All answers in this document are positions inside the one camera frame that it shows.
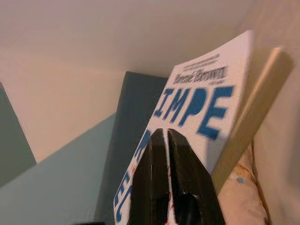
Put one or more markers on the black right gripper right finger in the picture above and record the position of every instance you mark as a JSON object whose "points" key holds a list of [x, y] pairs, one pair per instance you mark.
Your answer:
{"points": [[194, 187]]}

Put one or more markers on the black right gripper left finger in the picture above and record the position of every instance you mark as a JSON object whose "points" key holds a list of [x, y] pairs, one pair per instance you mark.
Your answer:
{"points": [[150, 178]]}

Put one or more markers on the pink pillow with coloured spots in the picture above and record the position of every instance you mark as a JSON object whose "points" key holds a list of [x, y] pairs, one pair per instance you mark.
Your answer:
{"points": [[241, 201]]}

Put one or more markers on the white blue magazine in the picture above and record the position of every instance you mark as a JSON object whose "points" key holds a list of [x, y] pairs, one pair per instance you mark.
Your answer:
{"points": [[206, 98]]}

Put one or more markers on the grey-blue upholstered headboard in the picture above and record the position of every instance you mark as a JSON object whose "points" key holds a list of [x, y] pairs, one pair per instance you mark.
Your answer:
{"points": [[131, 112]]}

